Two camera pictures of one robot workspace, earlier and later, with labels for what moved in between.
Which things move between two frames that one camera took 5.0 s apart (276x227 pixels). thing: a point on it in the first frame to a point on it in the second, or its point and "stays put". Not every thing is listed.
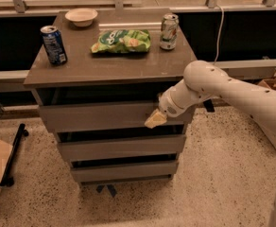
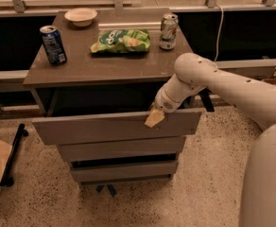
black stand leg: (8, 180) stays put
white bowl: (81, 17) stays put
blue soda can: (54, 44) stays put
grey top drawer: (103, 117) to (56, 130)
